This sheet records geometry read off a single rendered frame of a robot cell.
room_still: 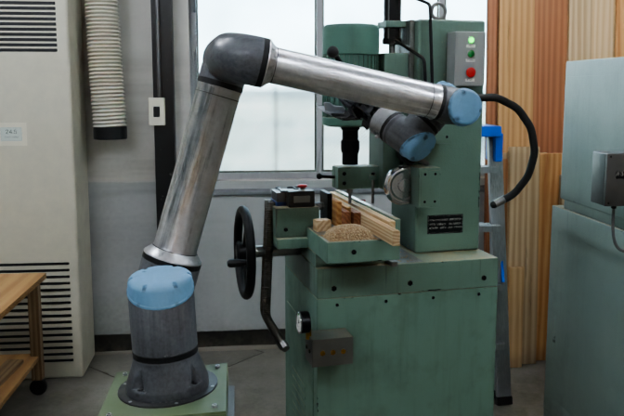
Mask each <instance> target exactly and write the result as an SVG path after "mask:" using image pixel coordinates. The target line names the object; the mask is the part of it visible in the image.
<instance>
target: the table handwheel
mask: <svg viewBox="0 0 624 416"><path fill-rule="evenodd" d="M242 226H244V232H243V239H242ZM272 251H273V252H272V253H273V256H285V255H300V253H301V248H295V249H277V248H276V247H275V246H274V245H273V250H272ZM265 252H266V251H265V249H264V247H263V245H261V246H255V238H254V225H253V220H252V217H251V214H250V211H249V209H248V208H247V207H246V206H244V205H242V206H240V207H239V208H238V209H237V212H236V215H235V222H234V259H243V260H246V266H238V267H235V271H236V279H237V283H238V288H239V292H240V296H241V297H242V298H243V299H245V300H248V299H250V298H251V297H252V296H253V294H254V286H255V276H256V257H263V256H264V254H265Z"/></svg>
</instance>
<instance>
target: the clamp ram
mask: <svg viewBox="0 0 624 416"><path fill-rule="evenodd" d="M315 204H316V205H317V206H318V207H319V209H320V218H329V219H330V220H332V194H331V193H330V192H329V191H327V190H325V189H321V190H320V202H315Z"/></svg>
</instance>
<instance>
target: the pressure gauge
mask: <svg viewBox="0 0 624 416"><path fill-rule="evenodd" d="M298 320H299V323H298ZM296 328H297V331H298V333H299V334H301V333H305V338H306V339H307V340H309V336H311V318H310V314H309V312H308V311H297V313H296Z"/></svg>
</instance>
